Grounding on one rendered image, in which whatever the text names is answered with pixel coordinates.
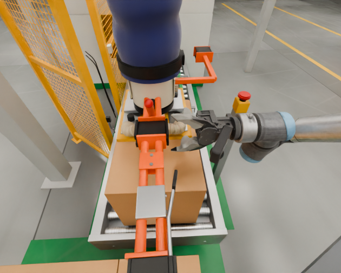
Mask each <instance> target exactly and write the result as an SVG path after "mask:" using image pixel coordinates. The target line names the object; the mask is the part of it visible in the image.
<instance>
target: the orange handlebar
mask: <svg viewBox="0 0 341 273"><path fill-rule="evenodd" d="M202 60H203V62H204V64H205V67H206V69H207V71H208V74H209V77H176V78H175V85H177V84H194V83H214V82H215V81H217V76H216V74H215V72H214V70H213V68H212V66H211V64H210V62H209V59H208V57H207V56H206V55H204V56H203V57H202ZM143 116H149V115H148V112H147V110H146V108H145V106H144V105H143ZM155 116H162V113H161V98H160V97H156V98H155ZM139 170H140V173H139V186H148V174H155V185H165V173H164V160H163V142H162V141H161V140H158V141H156V142H155V152H149V143H148V142H147V141H143V142H142V143H141V153H140V158H139ZM146 238H147V221H146V220H145V219H139V220H136V232H135V249H134V252H146ZM162 250H168V244H167V220H166V218H158V219H156V251H162Z"/></svg>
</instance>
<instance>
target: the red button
mask: <svg viewBox="0 0 341 273"><path fill-rule="evenodd" d="M238 98H239V100H240V101H241V102H245V101H246V100H249V99H250V98H251V94H250V93H249V92H246V91H241V92H239V93H238Z"/></svg>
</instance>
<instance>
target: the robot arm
mask: <svg viewBox="0 0 341 273"><path fill-rule="evenodd" d="M171 117H172V118H173V119H175V120H176V121H177V122H182V123H184V124H185V125H190V126H191V127H192V128H193V129H195V132H196V133H197V137H196V136H194V137H191V138H189V137H188V136H187V135H185V136H183V137H182V139H181V144H180V146H178V147H174V148H172V149H171V151H172V152H186V151H195V150H199V149H202V148H204V147H206V146H207V145H210V144H212V143H214V142H215V145H214V147H212V148H211V150H210V159H209V160H210V162H212V163H215V164H218V162H219V160H220V159H221V158H222V157H223V156H224V149H225V147H226V145H227V142H228V140H229V139H230V140H234V141H235V142H236V143H241V145H240V148H239V152H240V155H241V156H242V158H243V159H245V160H246V161H248V162H250V163H258V162H260V161H262V160H263V158H264V157H265V156H266V155H268V154H269V153H271V152H272V151H274V150H275V149H276V148H278V147H279V146H281V145H282V144H284V143H299V142H341V113H334V114H326V115H317V116H308V117H303V118H293V117H292V115H291V114H289V113H287V112H279V111H276V112H266V113H239V114H235V115H234V117H232V115H231V113H226V116H221V117H216V115H215V113H214V110H198V111H197V113H196V116H194V115H193V114H192V112H191V111H190V109H188V108H187V107H185V108H184V109H183V113H182V114H181V113H176V114H171Z"/></svg>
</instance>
